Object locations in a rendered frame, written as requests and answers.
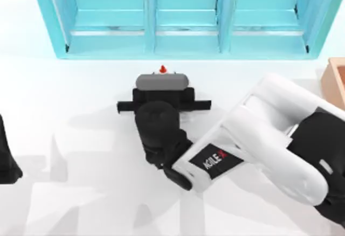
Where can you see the light blue rack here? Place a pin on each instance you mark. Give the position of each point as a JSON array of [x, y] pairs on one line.
[[186, 12]]

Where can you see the red and white small object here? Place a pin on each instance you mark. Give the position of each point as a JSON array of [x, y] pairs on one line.
[[162, 69]]

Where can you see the pale grey rounded box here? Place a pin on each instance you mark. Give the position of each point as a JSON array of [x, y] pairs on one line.
[[161, 82]]

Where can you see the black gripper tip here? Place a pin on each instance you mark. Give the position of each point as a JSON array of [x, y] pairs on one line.
[[8, 155]]

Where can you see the salmon shallow box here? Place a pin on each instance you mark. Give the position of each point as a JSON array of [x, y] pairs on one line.
[[334, 79]]

